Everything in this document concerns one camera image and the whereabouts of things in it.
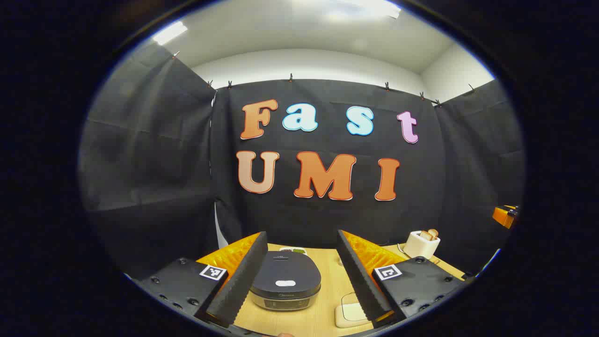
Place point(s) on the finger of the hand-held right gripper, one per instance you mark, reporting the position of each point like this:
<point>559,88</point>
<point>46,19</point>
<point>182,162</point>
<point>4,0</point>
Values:
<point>503,216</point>

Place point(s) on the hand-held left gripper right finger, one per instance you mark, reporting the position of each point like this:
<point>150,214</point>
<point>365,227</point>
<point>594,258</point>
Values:
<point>362,285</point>

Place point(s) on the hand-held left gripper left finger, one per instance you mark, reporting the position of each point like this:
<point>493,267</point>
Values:
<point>243,281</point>

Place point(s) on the cream rice tray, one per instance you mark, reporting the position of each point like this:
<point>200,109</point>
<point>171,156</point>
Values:
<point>348,316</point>

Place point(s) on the black silver rice cooker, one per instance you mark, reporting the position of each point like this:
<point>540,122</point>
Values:
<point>285,276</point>

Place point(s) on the white divided condiment dish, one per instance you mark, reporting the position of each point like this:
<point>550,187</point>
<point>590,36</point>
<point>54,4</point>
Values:
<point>293,251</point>

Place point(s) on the white toaster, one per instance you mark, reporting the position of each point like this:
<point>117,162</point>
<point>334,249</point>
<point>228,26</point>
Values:
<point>419,247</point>

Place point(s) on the toasted bread slice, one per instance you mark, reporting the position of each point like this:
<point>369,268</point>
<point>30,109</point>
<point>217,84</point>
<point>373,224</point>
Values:
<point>434,232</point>
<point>425,235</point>

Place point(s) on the black backdrop cloth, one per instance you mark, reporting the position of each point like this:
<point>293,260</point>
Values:
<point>140,164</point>

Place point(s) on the ceiling light panel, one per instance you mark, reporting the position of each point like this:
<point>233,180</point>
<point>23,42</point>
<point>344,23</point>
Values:
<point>169,32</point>

